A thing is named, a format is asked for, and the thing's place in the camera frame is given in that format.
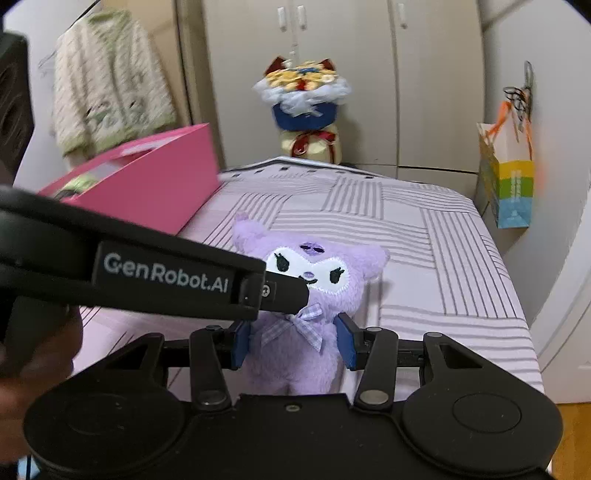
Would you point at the white green knit cardigan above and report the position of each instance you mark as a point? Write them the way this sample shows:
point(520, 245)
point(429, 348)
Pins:
point(111, 83)

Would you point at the person's left hand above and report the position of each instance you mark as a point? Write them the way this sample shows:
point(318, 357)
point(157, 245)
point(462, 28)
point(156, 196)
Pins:
point(37, 378)

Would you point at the pink cardboard box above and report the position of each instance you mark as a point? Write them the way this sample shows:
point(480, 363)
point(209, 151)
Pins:
point(161, 184)

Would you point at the striped bed sheet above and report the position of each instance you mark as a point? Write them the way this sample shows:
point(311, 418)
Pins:
point(438, 258)

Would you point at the colourful striped gift bag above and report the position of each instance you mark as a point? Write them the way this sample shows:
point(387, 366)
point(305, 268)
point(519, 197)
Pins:
point(512, 189)

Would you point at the beige wardrobe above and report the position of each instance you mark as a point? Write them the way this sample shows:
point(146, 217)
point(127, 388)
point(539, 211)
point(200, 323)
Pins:
point(369, 92)

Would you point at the flower bouquet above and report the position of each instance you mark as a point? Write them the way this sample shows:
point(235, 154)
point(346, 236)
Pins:
point(304, 110)

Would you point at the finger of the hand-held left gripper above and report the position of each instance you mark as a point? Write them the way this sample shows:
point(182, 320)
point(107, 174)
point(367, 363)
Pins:
point(286, 295)

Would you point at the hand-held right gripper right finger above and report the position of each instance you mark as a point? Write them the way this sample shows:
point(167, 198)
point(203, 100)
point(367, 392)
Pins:
point(346, 341)

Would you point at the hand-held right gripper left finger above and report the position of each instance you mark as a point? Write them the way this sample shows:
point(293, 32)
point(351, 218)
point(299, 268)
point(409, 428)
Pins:
point(240, 344)

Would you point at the white door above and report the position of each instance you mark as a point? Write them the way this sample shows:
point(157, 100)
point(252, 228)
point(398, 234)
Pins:
point(568, 323)

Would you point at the purple plush toy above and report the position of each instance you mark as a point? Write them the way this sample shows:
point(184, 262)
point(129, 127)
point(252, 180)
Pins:
point(295, 364)

